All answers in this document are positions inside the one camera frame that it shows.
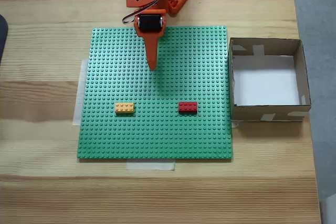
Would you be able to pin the red lego block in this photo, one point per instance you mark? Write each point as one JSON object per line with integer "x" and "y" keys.
{"x": 187, "y": 107}

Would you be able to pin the yellow lego block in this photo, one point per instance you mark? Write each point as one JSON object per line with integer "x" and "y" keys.
{"x": 124, "y": 108}

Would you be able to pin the green lego baseplate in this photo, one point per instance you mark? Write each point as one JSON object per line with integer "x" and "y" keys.
{"x": 157, "y": 134}

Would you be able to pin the open cardboard box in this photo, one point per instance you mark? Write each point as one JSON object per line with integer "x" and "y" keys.
{"x": 246, "y": 115}

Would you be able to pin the translucent masking tape strip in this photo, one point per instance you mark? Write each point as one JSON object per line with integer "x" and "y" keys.
{"x": 78, "y": 98}
{"x": 234, "y": 124}
{"x": 149, "y": 165}

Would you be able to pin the black curved object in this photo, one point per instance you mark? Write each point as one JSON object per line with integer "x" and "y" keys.
{"x": 2, "y": 37}

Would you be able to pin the white board panel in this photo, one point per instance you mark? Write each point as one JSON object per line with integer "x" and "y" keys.
{"x": 329, "y": 211}

